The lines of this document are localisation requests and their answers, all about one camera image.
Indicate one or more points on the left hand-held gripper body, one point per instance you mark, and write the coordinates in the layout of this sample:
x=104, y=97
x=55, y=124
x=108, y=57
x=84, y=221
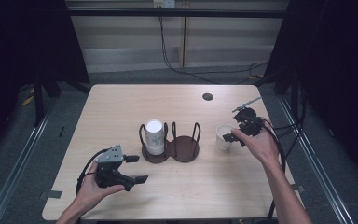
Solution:
x=110, y=155

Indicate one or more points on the plain white paper cup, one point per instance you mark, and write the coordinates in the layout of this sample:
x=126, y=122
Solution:
x=223, y=144

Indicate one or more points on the black horizontal metal bar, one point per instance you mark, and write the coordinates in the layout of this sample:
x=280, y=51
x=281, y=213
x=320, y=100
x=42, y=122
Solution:
x=174, y=13

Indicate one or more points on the white paper cup blue print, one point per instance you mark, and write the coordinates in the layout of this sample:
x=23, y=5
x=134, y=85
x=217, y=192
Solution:
x=154, y=132

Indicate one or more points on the person's right hand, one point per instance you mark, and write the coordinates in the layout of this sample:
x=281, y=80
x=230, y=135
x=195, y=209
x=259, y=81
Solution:
x=262, y=147

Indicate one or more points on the dark curtain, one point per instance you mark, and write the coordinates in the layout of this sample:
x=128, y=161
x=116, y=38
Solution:
x=338, y=62
x=18, y=46

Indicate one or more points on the grey tape strip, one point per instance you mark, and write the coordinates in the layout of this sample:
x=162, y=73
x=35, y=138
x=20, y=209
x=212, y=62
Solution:
x=51, y=194
x=296, y=187

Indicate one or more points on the white wall power outlet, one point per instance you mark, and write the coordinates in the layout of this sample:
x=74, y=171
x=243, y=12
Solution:
x=164, y=3

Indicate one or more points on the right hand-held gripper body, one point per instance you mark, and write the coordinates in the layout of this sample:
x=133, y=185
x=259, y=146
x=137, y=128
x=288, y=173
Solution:
x=250, y=123

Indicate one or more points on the dark round table grommet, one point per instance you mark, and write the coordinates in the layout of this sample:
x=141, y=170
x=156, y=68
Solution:
x=208, y=96

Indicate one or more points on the metal floor rail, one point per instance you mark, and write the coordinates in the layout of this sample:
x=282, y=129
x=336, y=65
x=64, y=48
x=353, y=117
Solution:
x=21, y=155
x=313, y=161

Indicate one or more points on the person's left hand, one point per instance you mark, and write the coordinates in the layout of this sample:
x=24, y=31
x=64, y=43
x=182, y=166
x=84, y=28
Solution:
x=90, y=193

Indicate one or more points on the black metal stand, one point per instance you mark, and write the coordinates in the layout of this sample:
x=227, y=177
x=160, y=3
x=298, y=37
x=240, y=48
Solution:
x=38, y=99
x=294, y=93

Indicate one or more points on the dark brown double cup holder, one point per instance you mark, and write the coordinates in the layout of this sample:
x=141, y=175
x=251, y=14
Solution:
x=185, y=149

